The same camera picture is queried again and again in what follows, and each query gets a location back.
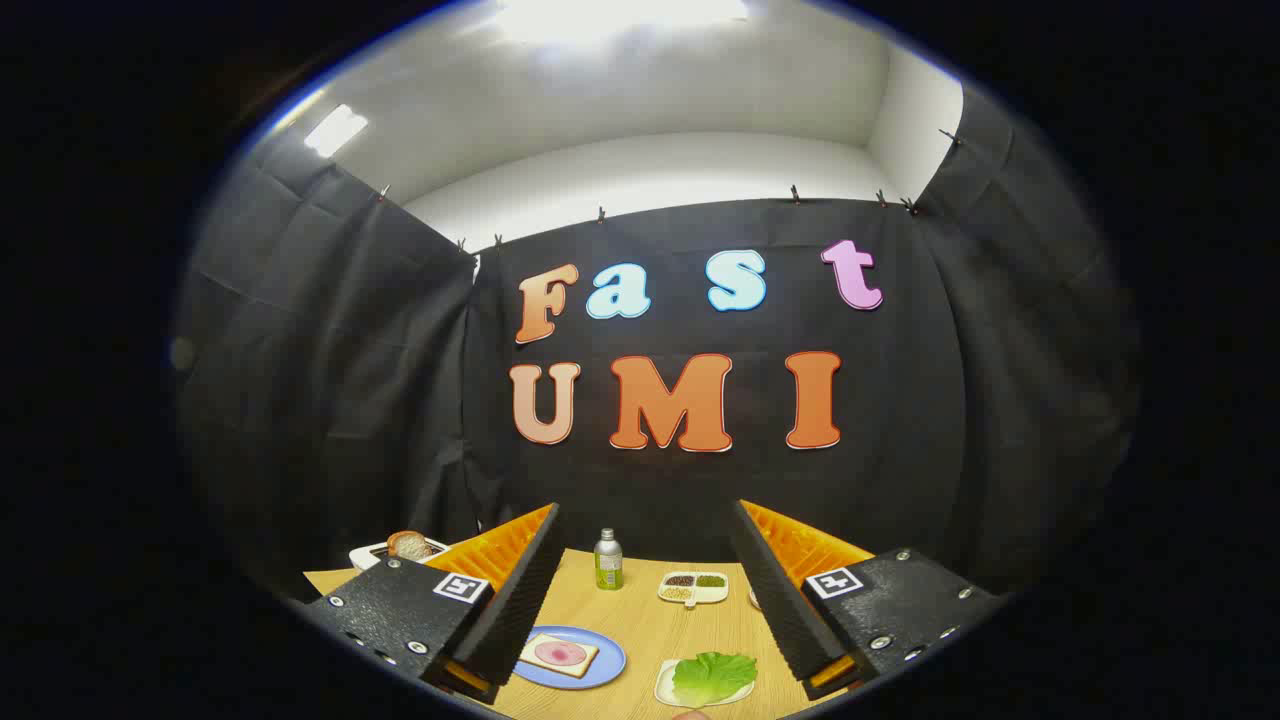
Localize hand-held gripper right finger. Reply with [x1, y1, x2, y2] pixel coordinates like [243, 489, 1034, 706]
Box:
[728, 499, 1004, 701]

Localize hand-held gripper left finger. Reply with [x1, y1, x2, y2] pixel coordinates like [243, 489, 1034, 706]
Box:
[305, 503, 563, 704]

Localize green lettuce leaf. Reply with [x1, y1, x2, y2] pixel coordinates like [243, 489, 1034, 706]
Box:
[672, 651, 759, 707]

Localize white divided bean dish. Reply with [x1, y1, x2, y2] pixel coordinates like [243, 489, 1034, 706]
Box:
[658, 571, 730, 608]

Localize bread slice under ham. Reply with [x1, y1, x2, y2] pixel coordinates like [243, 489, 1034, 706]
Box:
[518, 632, 600, 679]

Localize green and silver bottle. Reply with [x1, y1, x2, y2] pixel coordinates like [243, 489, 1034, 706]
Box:
[594, 528, 625, 591]

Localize blue plate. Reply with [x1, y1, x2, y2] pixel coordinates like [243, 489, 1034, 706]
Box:
[512, 626, 627, 690]

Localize white square plate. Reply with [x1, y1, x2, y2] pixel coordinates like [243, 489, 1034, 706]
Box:
[654, 658, 756, 708]

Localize white toaster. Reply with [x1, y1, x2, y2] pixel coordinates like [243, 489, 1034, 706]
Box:
[349, 537, 451, 571]

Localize black backdrop cloth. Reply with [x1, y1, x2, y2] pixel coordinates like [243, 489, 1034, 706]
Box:
[175, 85, 1141, 601]

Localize ceiling light panel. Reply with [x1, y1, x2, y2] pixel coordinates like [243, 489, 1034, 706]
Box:
[303, 104, 370, 159]

